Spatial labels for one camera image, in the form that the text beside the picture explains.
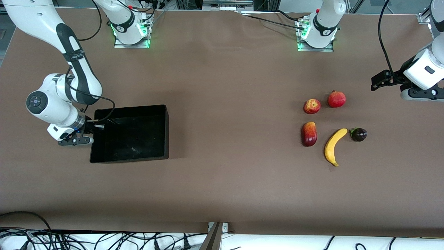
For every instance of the red pomegranate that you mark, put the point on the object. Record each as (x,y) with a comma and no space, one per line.
(336,99)

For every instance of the red yellow mango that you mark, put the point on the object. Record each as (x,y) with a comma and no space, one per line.
(309,135)

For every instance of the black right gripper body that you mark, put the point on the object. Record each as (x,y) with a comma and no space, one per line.
(89,125)

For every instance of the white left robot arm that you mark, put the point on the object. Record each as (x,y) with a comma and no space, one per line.
(326,21)

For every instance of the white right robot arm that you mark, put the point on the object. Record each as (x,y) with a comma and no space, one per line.
(41,17)

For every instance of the yellow banana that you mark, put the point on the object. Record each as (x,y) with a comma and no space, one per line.
(331,146)

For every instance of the white power strip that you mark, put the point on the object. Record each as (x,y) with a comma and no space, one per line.
(230,7)

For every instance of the dark purple mangosteen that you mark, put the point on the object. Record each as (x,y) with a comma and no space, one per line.
(359,134)

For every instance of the small metal bracket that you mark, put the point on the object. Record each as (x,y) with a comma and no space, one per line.
(224,227)

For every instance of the white cloth sheet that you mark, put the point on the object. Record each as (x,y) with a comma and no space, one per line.
(277,243)

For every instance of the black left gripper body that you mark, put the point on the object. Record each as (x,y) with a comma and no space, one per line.
(395,76)

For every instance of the metal base plate green light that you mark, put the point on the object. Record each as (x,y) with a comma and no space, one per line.
(131,46)
(315,49)

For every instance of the red apple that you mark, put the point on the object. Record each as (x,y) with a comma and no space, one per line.
(312,106)

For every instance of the black plastic box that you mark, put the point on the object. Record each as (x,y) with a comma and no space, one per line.
(131,139)

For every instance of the dark metal bar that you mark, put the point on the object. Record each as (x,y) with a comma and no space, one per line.
(212,239)

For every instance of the aluminium frame profile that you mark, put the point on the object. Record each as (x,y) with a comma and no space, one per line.
(424,18)

